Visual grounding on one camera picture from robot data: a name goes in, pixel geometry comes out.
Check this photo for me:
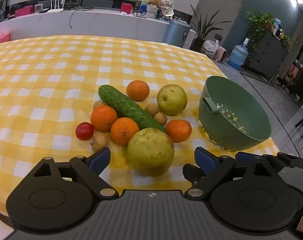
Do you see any pink small appliance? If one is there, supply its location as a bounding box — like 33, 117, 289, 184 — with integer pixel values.
215, 45, 227, 62

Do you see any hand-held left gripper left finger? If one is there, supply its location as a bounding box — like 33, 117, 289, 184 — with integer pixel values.
33, 147, 119, 198

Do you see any pink rectangular box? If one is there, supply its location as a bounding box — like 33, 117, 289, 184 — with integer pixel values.
15, 6, 35, 17

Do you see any white knitted basket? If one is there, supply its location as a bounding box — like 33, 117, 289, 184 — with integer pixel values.
145, 5, 159, 19

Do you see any red tomato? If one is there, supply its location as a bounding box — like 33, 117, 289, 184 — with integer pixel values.
75, 122, 94, 141

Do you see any grey-blue trash can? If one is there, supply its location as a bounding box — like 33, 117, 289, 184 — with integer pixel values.
163, 19, 192, 47

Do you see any large yellow-green pear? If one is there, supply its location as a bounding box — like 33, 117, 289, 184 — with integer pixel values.
127, 127, 175, 177

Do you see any white patterned cap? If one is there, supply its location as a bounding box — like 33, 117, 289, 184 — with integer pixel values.
162, 5, 174, 18

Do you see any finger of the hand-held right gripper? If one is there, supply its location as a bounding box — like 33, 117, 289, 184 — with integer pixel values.
235, 152, 267, 166
277, 152, 303, 171

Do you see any pink storage box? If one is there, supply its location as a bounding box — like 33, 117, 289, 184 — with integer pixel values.
0, 27, 11, 44

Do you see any orange mandarin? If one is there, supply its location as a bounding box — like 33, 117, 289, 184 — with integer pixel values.
166, 120, 192, 143
91, 105, 117, 133
127, 80, 150, 102
110, 117, 140, 147

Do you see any red box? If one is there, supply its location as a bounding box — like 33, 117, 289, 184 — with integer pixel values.
120, 2, 133, 14

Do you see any black cable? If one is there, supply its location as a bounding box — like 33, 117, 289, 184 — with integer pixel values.
68, 9, 78, 29

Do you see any green plastic bowl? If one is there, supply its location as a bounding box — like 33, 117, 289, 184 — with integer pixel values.
198, 76, 271, 152

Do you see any white router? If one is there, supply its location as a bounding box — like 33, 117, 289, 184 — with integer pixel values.
46, 0, 67, 13

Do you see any dark grey cabinet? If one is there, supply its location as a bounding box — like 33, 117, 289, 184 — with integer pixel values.
244, 30, 289, 79

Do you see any blue water jug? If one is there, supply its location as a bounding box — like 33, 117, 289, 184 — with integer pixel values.
228, 38, 249, 70

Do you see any green cucumber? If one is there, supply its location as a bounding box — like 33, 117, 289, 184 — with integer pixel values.
98, 84, 168, 134

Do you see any yellow checked tablecloth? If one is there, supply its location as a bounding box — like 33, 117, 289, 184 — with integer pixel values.
0, 35, 282, 217

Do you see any leafy green pothos plant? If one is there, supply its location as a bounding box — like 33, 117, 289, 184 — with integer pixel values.
245, 10, 292, 53

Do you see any white plastic bag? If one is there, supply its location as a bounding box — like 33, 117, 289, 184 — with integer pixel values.
204, 39, 219, 58

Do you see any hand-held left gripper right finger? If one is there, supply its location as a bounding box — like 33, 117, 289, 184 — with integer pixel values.
183, 147, 281, 197

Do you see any potted long-leaf plant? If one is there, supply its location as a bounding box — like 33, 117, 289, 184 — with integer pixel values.
190, 4, 232, 52

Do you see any yellow-green apple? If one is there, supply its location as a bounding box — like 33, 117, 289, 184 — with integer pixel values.
157, 84, 187, 116

